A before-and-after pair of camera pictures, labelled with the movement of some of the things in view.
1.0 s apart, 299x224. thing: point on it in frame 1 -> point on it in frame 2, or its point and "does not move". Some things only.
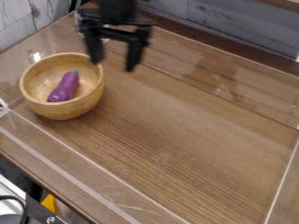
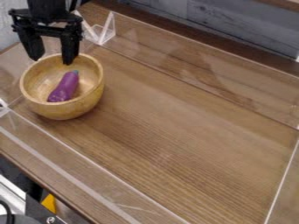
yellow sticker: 50,203 does not move
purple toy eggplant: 66,89 does not move
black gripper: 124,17 -> 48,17
